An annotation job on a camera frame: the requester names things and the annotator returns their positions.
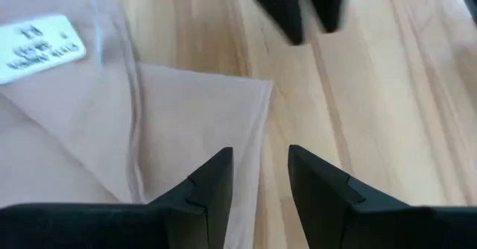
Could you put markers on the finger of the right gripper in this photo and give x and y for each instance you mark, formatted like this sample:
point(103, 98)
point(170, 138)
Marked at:
point(283, 6)
point(328, 3)

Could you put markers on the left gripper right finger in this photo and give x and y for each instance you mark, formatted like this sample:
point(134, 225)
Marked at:
point(354, 223)

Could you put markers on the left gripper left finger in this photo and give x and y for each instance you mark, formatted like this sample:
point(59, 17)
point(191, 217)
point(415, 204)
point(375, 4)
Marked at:
point(149, 226)

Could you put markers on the pink towel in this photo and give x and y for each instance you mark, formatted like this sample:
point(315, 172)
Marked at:
point(74, 129)

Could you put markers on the white label tag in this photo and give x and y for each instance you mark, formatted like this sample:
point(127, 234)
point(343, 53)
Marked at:
point(37, 47)

